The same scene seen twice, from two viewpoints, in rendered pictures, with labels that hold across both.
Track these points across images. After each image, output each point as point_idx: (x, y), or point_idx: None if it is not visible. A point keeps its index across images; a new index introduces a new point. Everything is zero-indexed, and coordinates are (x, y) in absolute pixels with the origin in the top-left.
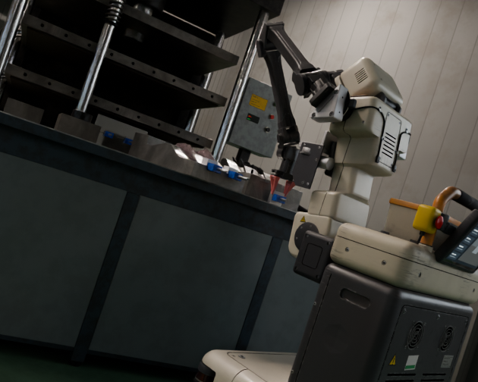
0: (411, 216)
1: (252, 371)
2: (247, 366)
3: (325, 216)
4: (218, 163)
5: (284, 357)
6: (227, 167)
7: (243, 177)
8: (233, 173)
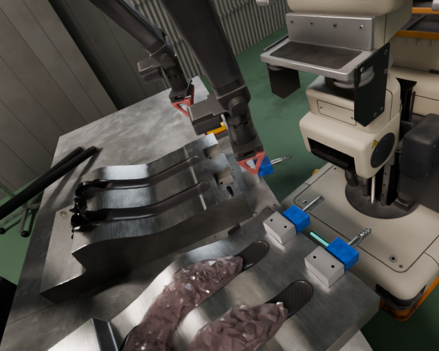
0: None
1: (424, 248)
2: (416, 253)
3: (395, 115)
4: (193, 255)
5: (335, 223)
6: (291, 228)
7: (318, 203)
8: (306, 221)
